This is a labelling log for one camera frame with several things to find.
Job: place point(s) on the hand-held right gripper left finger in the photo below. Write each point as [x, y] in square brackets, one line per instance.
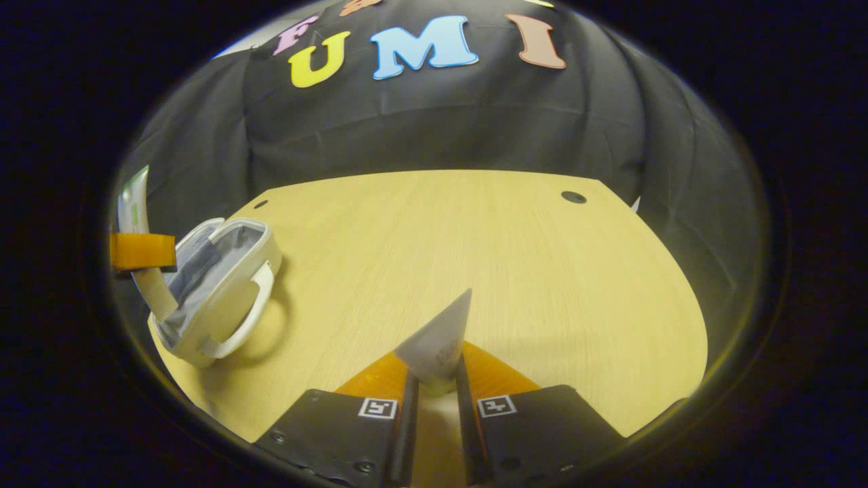
[407, 434]

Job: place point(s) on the small white cosmetic tube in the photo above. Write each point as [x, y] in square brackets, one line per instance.
[437, 346]

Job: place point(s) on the black backdrop cloth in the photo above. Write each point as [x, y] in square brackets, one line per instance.
[441, 122]

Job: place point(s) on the white suitcase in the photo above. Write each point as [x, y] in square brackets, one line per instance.
[224, 298]

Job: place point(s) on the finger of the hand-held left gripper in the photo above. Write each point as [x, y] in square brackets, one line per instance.
[142, 251]

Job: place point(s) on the large white cosmetic tube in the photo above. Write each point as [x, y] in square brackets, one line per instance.
[131, 207]

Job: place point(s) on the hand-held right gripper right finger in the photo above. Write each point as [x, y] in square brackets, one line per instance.
[468, 434]

